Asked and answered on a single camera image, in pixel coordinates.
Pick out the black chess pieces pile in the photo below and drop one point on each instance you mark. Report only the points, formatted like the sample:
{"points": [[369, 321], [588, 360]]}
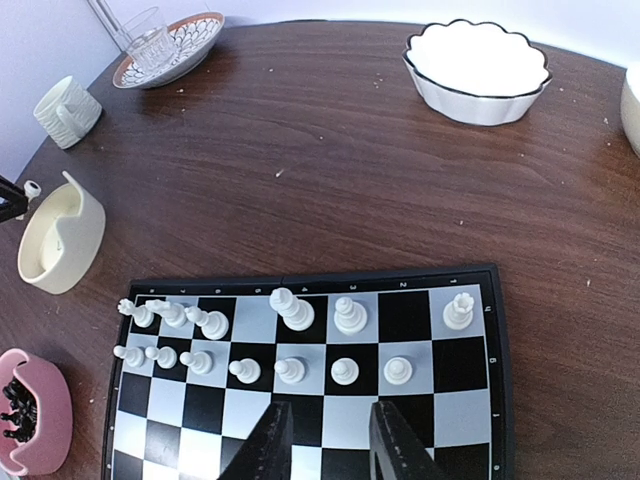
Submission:
{"points": [[23, 414]]}

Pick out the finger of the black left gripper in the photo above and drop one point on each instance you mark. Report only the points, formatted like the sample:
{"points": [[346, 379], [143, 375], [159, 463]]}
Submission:
{"points": [[14, 200]]}

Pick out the aluminium frame post left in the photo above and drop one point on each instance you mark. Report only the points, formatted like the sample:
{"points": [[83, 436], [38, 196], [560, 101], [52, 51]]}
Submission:
{"points": [[109, 21]]}

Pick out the small cream bowl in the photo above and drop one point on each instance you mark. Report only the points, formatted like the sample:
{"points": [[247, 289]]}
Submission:
{"points": [[630, 107]]}

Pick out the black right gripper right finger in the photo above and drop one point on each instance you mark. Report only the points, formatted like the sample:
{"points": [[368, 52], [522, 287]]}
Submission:
{"points": [[395, 450]]}

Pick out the white textured ceramic mug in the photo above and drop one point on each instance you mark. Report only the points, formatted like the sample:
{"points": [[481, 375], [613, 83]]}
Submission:
{"points": [[67, 112]]}

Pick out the cream bowl with spout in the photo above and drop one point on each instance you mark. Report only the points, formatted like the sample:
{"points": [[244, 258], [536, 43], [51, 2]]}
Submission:
{"points": [[62, 238]]}

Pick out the white knight piece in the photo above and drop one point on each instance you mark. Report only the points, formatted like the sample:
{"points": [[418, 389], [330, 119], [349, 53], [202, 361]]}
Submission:
{"points": [[172, 313]]}

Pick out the pink bowl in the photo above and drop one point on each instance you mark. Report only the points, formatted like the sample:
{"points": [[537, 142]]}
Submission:
{"points": [[48, 448]]}

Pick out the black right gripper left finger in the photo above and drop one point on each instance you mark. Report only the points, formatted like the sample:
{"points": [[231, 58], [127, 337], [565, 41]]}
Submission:
{"points": [[267, 452]]}

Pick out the clear glass tumbler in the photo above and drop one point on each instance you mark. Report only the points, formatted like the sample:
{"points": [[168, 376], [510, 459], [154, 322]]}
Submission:
{"points": [[148, 42]]}

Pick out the white scalloped bowl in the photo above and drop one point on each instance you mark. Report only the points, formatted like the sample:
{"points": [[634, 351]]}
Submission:
{"points": [[476, 73]]}

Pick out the white rook corner piece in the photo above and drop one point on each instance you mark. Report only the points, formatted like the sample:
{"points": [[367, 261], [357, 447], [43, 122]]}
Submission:
{"points": [[141, 315]]}

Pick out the patterned saucer plate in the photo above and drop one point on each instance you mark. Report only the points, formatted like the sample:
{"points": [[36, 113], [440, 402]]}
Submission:
{"points": [[194, 37]]}

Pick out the white chess piece tall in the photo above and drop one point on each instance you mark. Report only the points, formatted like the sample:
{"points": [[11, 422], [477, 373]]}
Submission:
{"points": [[350, 317], [297, 314]]}

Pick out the black and white chessboard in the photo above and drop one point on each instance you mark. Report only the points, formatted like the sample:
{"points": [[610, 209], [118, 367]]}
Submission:
{"points": [[174, 424]]}

